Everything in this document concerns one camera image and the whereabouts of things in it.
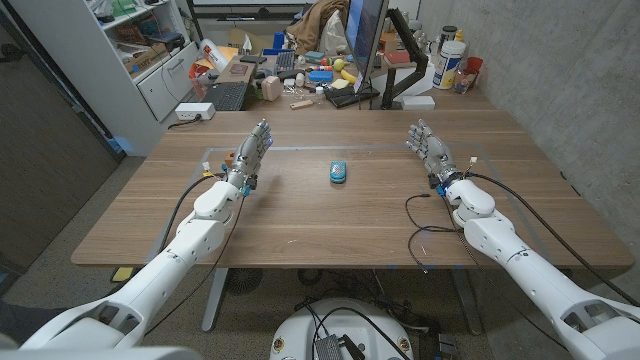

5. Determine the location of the brown jacket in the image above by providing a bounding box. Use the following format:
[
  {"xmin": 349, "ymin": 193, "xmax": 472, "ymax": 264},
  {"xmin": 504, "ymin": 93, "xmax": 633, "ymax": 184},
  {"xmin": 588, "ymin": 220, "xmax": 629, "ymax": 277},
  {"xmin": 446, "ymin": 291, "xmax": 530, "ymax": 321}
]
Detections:
[{"xmin": 286, "ymin": 0, "xmax": 350, "ymax": 55}]

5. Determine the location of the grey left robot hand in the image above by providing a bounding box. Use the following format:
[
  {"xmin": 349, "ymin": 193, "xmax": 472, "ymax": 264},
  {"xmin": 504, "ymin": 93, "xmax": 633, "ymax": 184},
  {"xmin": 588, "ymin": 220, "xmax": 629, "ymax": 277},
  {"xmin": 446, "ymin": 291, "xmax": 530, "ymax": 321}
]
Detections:
[{"xmin": 225, "ymin": 118, "xmax": 274, "ymax": 192}]

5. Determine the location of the white power strip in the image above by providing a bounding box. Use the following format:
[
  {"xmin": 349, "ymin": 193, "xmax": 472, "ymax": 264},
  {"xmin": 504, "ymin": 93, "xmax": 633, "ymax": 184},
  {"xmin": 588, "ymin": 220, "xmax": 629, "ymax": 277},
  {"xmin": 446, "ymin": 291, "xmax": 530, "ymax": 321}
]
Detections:
[{"xmin": 174, "ymin": 102, "xmax": 217, "ymax": 122}]

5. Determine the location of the red book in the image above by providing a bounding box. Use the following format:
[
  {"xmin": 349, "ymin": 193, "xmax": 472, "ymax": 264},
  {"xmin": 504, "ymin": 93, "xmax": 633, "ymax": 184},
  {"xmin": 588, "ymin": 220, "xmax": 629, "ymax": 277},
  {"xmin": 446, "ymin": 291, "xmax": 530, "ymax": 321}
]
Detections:
[{"xmin": 383, "ymin": 49, "xmax": 412, "ymax": 67}]

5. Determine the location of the blue phone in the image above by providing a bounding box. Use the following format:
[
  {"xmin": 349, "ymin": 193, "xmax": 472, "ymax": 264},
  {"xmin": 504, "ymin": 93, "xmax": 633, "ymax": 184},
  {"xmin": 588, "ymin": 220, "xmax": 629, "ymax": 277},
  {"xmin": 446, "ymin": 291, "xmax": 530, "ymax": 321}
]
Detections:
[{"xmin": 329, "ymin": 160, "xmax": 348, "ymax": 185}]

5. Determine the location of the black power strip cord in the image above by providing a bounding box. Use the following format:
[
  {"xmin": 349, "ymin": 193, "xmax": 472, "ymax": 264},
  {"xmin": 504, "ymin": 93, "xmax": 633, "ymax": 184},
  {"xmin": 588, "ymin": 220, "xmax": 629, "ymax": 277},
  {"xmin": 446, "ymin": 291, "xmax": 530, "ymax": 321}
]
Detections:
[{"xmin": 166, "ymin": 115, "xmax": 202, "ymax": 131}]

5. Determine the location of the small grey keyboard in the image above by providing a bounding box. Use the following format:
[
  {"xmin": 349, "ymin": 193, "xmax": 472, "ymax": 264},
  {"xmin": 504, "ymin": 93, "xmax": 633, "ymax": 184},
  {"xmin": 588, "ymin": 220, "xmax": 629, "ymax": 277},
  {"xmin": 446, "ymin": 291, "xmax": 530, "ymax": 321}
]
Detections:
[{"xmin": 273, "ymin": 50, "xmax": 297, "ymax": 77}]

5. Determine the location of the flat white box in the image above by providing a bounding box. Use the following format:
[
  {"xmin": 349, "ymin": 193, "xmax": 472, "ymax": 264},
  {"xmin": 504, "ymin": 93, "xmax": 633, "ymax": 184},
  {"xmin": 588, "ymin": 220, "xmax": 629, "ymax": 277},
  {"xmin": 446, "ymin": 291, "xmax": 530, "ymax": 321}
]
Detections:
[{"xmin": 400, "ymin": 95, "xmax": 437, "ymax": 112}]

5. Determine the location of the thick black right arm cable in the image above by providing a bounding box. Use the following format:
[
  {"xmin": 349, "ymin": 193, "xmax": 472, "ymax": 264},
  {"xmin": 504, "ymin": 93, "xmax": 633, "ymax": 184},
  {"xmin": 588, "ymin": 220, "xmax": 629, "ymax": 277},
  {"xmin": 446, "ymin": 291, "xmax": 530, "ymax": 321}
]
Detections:
[{"xmin": 464, "ymin": 171, "xmax": 640, "ymax": 307}]

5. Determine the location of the black keyboard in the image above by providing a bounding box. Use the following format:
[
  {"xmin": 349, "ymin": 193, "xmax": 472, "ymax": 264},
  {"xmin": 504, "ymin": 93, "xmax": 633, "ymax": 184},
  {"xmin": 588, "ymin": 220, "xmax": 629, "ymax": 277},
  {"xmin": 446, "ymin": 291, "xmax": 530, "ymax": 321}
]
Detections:
[{"xmin": 201, "ymin": 81, "xmax": 250, "ymax": 112}]

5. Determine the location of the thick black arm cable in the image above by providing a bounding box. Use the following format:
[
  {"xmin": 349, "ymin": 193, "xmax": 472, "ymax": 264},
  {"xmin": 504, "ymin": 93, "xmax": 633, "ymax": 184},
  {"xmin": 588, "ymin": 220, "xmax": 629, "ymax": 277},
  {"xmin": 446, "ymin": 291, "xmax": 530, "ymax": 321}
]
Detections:
[
  {"xmin": 158, "ymin": 172, "xmax": 227, "ymax": 254},
  {"xmin": 464, "ymin": 171, "xmax": 640, "ymax": 307}
]

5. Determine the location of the black flat notebook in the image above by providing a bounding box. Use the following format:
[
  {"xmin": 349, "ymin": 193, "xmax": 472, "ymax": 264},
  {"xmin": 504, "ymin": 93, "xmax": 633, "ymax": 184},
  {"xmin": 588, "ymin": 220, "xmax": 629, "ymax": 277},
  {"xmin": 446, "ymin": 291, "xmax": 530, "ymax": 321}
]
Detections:
[{"xmin": 323, "ymin": 84, "xmax": 382, "ymax": 110}]

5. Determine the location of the white shelf cabinet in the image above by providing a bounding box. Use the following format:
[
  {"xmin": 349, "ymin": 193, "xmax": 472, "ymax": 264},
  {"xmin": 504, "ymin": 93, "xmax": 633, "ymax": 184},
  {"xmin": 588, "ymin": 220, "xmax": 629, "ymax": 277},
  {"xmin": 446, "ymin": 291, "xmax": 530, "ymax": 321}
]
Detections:
[{"xmin": 9, "ymin": 0, "xmax": 202, "ymax": 157}]

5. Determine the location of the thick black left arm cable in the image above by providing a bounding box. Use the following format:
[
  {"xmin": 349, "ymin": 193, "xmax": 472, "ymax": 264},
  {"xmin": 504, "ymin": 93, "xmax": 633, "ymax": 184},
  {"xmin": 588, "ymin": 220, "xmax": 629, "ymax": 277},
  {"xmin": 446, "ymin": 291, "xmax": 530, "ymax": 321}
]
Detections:
[{"xmin": 158, "ymin": 172, "xmax": 227, "ymax": 254}]

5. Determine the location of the thin braided right arm cable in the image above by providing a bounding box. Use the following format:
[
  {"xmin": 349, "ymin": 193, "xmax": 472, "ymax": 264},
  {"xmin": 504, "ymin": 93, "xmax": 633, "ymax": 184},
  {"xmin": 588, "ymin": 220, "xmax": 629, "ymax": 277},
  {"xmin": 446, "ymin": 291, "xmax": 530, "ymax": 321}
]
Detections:
[{"xmin": 440, "ymin": 193, "xmax": 569, "ymax": 352}]

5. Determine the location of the white canister blue label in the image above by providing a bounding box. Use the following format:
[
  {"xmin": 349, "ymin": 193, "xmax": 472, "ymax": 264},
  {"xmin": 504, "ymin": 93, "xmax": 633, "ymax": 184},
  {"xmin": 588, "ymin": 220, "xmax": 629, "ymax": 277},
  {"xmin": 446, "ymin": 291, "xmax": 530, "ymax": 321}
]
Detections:
[{"xmin": 432, "ymin": 40, "xmax": 467, "ymax": 91}]

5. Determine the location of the grey table leg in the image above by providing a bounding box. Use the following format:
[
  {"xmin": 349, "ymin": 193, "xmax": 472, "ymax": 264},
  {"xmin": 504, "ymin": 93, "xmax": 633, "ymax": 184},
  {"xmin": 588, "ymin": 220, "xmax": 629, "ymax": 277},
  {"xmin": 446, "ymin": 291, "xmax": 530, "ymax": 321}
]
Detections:
[
  {"xmin": 449, "ymin": 268, "xmax": 484, "ymax": 336},
  {"xmin": 201, "ymin": 267, "xmax": 229, "ymax": 333}
]

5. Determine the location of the cardboard box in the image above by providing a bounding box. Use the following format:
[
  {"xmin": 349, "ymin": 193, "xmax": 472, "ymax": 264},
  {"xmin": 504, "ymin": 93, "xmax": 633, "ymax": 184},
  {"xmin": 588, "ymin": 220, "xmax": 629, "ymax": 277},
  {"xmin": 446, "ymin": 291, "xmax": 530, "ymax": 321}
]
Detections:
[{"xmin": 123, "ymin": 43, "xmax": 169, "ymax": 76}]

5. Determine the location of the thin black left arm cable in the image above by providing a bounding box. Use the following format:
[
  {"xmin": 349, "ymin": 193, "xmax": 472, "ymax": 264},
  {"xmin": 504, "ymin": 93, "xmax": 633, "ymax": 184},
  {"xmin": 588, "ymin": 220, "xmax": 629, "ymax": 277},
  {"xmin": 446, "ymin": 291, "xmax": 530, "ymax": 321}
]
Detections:
[{"xmin": 143, "ymin": 192, "xmax": 247, "ymax": 337}]

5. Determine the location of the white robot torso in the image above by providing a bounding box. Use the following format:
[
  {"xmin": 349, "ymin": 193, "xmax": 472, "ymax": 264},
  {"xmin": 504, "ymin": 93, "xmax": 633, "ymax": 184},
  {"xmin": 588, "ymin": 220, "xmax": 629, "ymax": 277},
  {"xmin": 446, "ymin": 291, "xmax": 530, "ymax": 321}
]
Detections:
[{"xmin": 0, "ymin": 345, "xmax": 202, "ymax": 360}]

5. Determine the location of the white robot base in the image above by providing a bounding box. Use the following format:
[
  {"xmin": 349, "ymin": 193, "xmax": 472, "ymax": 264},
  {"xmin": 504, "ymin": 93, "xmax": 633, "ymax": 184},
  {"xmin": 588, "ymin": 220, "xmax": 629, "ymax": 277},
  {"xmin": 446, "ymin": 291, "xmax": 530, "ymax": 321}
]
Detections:
[{"xmin": 269, "ymin": 298, "xmax": 415, "ymax": 360}]

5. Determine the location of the black round floor fan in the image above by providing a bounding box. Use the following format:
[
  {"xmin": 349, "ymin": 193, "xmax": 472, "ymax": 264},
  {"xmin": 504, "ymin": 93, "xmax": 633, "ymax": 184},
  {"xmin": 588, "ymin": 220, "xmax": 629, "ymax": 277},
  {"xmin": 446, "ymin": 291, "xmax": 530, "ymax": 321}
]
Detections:
[{"xmin": 225, "ymin": 268, "xmax": 264, "ymax": 296}]

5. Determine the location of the white bag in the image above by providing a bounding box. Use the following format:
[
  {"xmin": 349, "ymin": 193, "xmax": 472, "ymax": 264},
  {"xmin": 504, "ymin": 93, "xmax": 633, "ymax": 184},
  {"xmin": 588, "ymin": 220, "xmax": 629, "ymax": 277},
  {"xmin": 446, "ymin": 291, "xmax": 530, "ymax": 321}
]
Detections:
[{"xmin": 318, "ymin": 9, "xmax": 352, "ymax": 57}]

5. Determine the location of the beige rounded speaker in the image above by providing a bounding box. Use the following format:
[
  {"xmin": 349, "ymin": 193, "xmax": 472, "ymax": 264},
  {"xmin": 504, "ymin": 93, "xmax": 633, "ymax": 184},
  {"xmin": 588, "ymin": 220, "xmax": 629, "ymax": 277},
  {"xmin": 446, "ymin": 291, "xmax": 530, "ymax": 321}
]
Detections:
[{"xmin": 261, "ymin": 75, "xmax": 284, "ymax": 103}]

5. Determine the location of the computer monitor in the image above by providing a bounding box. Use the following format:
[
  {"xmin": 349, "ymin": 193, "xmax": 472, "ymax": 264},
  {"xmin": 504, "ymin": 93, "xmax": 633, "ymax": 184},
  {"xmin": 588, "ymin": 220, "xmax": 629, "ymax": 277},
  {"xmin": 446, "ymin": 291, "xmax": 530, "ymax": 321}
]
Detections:
[{"xmin": 344, "ymin": 0, "xmax": 390, "ymax": 94}]

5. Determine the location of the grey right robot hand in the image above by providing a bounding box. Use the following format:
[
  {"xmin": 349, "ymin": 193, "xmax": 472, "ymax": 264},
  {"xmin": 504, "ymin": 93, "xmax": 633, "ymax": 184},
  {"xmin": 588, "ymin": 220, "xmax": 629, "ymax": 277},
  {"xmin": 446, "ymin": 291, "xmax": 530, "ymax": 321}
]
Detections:
[{"xmin": 406, "ymin": 118, "xmax": 464, "ymax": 190}]

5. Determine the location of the black USB cable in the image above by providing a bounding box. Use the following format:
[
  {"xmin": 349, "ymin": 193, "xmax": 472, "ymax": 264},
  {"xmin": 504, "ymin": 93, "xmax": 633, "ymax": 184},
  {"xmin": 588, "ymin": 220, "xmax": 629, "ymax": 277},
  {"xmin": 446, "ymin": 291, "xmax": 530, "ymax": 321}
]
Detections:
[{"xmin": 403, "ymin": 193, "xmax": 464, "ymax": 275}]

